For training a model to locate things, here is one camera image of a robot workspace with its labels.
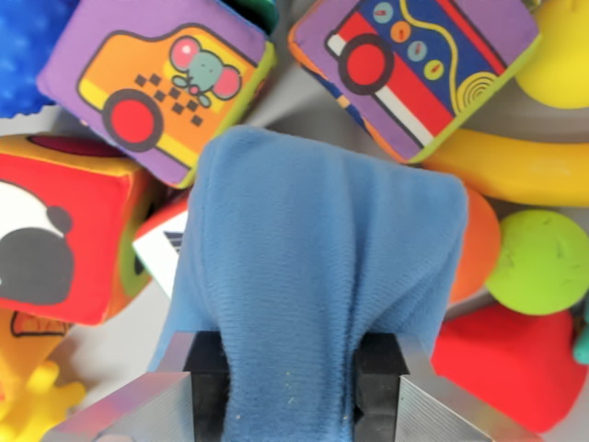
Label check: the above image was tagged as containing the grey plastic bin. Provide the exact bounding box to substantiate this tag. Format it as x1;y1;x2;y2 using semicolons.
0;0;589;442

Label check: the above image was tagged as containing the purple fabric cube, taxi print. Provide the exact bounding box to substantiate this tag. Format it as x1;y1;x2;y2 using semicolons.
35;0;279;191

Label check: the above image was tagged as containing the yellow toy banana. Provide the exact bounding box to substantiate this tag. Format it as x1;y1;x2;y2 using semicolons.
420;127;589;207

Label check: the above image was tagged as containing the purple fabric cube, train print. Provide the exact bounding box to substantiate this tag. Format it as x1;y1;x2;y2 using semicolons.
287;0;543;166

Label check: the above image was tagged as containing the teal plush shape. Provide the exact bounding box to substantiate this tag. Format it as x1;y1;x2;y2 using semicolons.
572;302;589;366

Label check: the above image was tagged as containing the red fabric cube, panda print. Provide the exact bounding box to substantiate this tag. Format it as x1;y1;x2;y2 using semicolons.
0;134;156;327

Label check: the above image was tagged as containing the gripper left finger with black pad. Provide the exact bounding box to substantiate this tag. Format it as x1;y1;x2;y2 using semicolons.
40;331;231;442

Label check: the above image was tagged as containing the red plush block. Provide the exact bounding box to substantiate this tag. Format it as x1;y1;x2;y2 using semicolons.
430;303;580;435

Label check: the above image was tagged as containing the white fabric cube, red edge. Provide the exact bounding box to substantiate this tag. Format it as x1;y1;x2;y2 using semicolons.
132;191;191;301

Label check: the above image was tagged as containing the yellow spiky rubber toy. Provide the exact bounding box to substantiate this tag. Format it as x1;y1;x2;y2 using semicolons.
0;360;87;442

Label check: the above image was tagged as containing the blue bumpy ball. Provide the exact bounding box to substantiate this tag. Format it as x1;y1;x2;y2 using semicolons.
0;0;80;120

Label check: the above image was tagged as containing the yellow foam ball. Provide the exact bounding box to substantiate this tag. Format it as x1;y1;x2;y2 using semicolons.
514;0;589;111

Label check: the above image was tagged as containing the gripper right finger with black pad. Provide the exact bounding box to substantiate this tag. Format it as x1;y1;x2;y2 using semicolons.
352;331;545;442

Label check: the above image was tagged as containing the green foam ball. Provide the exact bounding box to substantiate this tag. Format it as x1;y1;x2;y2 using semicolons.
484;210;589;317

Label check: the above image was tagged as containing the orange foam ball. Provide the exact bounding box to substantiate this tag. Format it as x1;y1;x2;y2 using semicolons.
448;186;502;306

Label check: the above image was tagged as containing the teal plush disc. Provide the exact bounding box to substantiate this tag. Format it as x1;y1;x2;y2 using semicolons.
224;0;281;29

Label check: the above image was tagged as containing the blue plush cube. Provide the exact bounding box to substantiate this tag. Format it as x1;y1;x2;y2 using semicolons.
146;125;469;442

